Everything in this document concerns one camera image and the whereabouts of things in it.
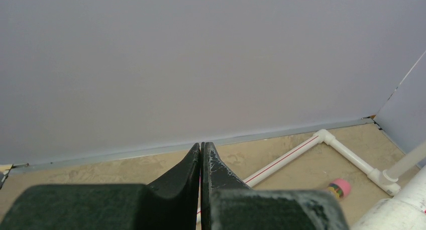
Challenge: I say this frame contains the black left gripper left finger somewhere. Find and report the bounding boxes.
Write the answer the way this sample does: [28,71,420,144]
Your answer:
[1,144,200,229]

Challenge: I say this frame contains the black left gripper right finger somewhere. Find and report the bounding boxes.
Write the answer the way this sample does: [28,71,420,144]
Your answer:
[200,142,350,229]

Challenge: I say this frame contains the white PVC pipe frame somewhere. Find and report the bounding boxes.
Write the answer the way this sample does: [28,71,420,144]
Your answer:
[195,129,426,230]

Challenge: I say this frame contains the pink patterned spray can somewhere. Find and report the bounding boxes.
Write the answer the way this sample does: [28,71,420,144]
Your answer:
[326,178,352,200]

